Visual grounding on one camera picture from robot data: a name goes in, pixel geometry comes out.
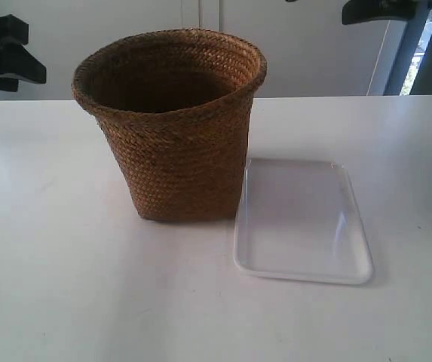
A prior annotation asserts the brown woven basket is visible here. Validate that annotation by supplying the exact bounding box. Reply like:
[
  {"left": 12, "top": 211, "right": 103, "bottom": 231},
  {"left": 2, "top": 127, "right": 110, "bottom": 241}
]
[{"left": 72, "top": 29, "right": 267, "bottom": 222}]

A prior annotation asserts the white rectangular plastic tray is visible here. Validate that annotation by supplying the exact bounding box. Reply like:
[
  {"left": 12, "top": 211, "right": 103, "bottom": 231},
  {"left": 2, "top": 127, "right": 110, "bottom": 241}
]
[{"left": 233, "top": 158, "right": 374, "bottom": 285}]

